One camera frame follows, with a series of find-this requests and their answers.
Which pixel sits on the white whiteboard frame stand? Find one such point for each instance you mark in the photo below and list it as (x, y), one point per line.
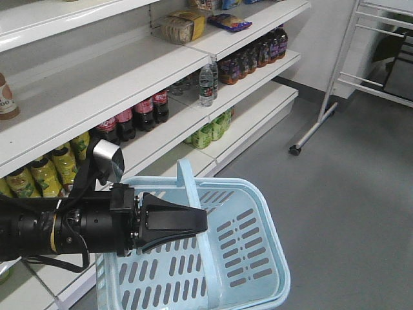
(351, 66)

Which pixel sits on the orange C100 bottle front right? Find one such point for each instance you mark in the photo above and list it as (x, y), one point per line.
(9, 109)

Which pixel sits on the blue chips bag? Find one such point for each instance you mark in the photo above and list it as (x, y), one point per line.
(229, 22)

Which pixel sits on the light blue plastic basket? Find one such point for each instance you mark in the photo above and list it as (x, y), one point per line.
(238, 263)

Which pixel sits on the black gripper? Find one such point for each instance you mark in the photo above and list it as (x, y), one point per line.
(103, 222)

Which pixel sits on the wrapped bread loaf package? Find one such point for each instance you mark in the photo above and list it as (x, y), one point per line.
(182, 26)

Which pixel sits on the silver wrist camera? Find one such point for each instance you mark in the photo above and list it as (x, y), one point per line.
(109, 160)

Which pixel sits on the dark juice bottle purple label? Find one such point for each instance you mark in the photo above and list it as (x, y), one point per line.
(229, 70)

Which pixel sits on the clear water bottle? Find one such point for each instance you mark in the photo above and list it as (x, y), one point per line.
(206, 83)

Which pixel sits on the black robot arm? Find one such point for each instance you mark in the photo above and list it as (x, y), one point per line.
(28, 227)

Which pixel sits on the coke bottle on shelf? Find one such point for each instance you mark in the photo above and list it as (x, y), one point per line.
(143, 115)

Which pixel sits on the yellow lemon tea bottle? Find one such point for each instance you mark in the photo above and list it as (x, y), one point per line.
(45, 174)

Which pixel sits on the green tea bottle bottom shelf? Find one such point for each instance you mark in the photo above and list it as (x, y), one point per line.
(202, 138)

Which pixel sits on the white store shelving unit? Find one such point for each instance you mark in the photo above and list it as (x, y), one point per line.
(72, 65)

